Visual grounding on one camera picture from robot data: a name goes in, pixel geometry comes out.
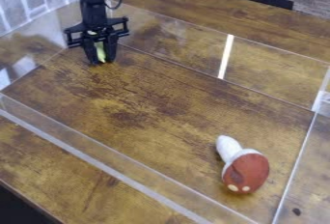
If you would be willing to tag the green plastic spoon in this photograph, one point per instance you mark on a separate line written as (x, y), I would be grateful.
(100, 52)

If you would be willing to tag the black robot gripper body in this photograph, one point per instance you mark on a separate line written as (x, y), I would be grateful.
(96, 26)

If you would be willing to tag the toy mushroom brown cap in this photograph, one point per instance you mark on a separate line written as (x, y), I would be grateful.
(246, 166)

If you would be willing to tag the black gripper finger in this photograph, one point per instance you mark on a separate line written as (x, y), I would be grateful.
(111, 48)
(91, 51)

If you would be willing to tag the clear acrylic enclosure walls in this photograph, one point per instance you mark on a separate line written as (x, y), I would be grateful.
(108, 143)

